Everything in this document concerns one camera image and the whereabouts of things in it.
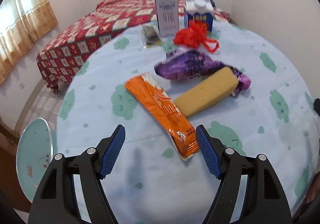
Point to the orange snack wrapper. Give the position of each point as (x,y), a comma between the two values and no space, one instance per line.
(157,102)

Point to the left beige curtain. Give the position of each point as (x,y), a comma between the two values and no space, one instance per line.
(23,22)

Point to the yellow sponge block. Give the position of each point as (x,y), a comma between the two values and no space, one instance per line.
(207,93)

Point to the red plastic bag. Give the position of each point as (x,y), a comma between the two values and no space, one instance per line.
(195,35)

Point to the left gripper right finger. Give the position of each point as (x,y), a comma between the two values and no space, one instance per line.
(264,199)

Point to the teal round trash bin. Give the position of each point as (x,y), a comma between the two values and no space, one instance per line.
(33,156)

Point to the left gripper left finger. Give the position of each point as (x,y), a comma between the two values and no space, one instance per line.
(68,179)

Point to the bed with red quilt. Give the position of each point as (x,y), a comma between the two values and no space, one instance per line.
(62,58)

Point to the grey white milk carton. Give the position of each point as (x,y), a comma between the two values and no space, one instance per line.
(167,17)

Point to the light blue patterned tablecloth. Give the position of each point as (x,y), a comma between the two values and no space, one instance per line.
(150,183)

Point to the small dark foil packet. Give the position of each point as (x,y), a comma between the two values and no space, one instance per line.
(150,37)

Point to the blue white capped carton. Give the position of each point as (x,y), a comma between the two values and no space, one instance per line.
(199,11)

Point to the purple snack wrapper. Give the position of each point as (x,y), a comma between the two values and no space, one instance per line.
(184,63)

